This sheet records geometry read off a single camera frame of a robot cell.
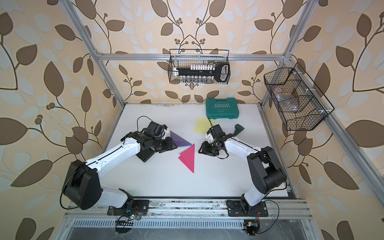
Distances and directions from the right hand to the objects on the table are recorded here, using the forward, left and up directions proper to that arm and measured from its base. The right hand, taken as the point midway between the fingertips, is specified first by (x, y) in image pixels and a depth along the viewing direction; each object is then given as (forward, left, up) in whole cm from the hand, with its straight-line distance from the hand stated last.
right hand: (202, 152), depth 89 cm
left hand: (0, +16, +9) cm, 18 cm away
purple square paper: (+11, +15, -4) cm, 19 cm away
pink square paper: (-1, +9, -4) cm, 10 cm away
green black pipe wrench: (+20, -28, -4) cm, 34 cm away
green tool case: (+36, -17, +1) cm, 39 cm away
